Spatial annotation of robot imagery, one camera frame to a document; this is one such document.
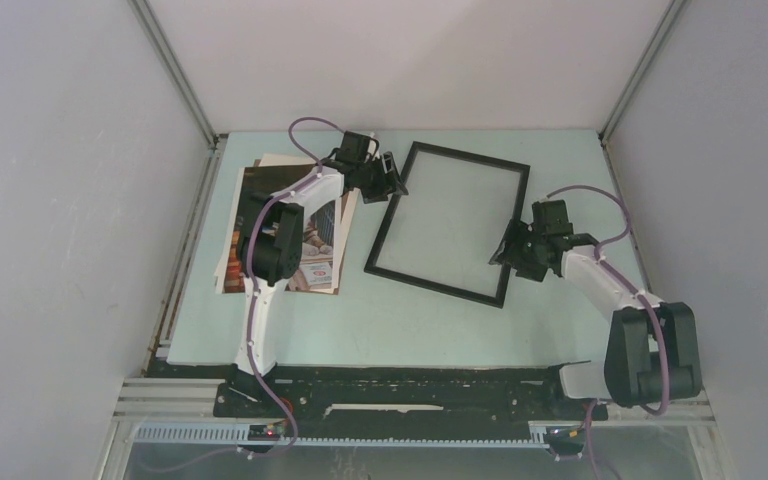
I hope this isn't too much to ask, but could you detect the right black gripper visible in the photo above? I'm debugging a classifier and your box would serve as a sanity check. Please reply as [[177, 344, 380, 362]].
[[489, 218, 549, 283]]

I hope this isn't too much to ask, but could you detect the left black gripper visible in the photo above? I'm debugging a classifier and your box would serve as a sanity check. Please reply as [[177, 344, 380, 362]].
[[355, 152, 407, 205]]

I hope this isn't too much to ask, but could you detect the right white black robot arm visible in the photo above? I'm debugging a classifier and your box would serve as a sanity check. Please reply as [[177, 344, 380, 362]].
[[490, 200, 703, 418]]

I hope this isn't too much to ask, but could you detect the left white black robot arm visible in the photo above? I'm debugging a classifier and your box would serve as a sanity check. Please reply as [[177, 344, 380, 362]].
[[234, 131, 408, 376]]

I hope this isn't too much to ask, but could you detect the cat photo print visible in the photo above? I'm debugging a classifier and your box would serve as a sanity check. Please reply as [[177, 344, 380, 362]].
[[215, 161, 344, 294]]

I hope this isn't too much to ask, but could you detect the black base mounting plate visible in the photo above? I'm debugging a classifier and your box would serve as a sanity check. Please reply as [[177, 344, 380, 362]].
[[146, 360, 589, 440]]

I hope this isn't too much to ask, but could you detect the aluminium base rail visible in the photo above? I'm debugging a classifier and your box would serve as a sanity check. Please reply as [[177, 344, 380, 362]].
[[96, 369, 736, 479]]

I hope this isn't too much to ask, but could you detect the right aluminium corner post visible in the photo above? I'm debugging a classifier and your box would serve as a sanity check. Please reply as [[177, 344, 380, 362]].
[[599, 0, 690, 147]]

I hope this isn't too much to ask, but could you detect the aluminium corner post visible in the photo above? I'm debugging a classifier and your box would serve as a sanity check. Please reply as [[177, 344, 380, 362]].
[[127, 0, 219, 148], [599, 0, 690, 147]]

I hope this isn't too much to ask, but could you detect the white photo mat board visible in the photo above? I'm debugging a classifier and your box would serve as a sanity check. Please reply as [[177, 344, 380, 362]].
[[214, 166, 359, 295]]

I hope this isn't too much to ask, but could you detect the left aluminium corner post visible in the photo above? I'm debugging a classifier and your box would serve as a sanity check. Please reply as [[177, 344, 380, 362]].
[[127, 0, 219, 148]]

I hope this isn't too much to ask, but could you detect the white cable duct strip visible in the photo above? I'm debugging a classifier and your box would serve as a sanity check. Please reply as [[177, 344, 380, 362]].
[[132, 422, 548, 448]]

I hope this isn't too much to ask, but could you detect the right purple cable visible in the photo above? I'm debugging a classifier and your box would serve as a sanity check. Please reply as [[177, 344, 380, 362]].
[[542, 185, 673, 480]]

